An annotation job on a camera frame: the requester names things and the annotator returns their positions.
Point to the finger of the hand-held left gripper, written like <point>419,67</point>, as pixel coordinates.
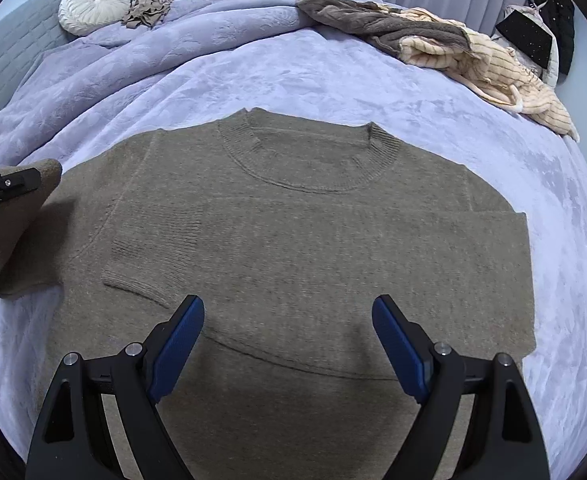
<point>8,184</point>

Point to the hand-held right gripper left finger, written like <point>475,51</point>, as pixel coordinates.
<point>178,345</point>

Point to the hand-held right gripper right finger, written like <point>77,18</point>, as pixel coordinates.
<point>401,350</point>

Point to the olive knit sweater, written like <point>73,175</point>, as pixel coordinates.
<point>293,240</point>

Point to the grey quilted headboard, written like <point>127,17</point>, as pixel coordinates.
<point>13,50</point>

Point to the round white pleated pillow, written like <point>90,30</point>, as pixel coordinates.
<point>93,6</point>

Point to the crumpled beige cloth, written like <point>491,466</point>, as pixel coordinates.
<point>146,12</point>

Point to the lavender plush blanket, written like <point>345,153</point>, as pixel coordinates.
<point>323,70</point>

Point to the cream striped garment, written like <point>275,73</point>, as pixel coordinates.
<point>503,70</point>

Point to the white hanging garment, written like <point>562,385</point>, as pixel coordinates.
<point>553,70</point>

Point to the brown-grey fuzzy garment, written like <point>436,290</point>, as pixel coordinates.
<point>373,22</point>

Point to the black sparkly garment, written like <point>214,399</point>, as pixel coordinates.
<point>526,35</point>

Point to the black hanging garment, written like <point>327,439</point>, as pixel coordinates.
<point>561,15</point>

